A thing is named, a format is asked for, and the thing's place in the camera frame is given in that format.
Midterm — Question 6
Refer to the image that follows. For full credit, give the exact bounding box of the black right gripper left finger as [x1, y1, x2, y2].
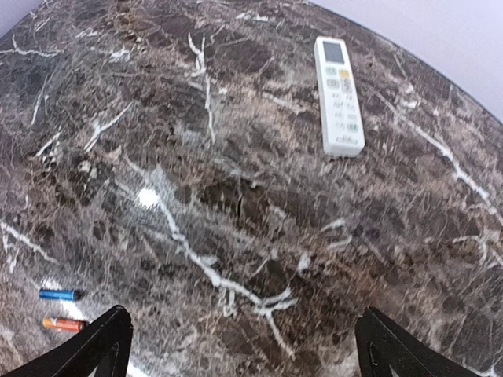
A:
[7, 305, 133, 377]

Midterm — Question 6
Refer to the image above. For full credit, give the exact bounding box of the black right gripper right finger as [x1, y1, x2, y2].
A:
[354, 307, 475, 377]

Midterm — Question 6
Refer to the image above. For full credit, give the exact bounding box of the orange AA battery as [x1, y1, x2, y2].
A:
[42, 317, 88, 332]

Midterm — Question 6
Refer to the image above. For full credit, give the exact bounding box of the blue AA battery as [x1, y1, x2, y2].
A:
[39, 289, 82, 302]

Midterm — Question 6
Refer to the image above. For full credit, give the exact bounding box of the white remote control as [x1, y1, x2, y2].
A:
[314, 36, 365, 158]

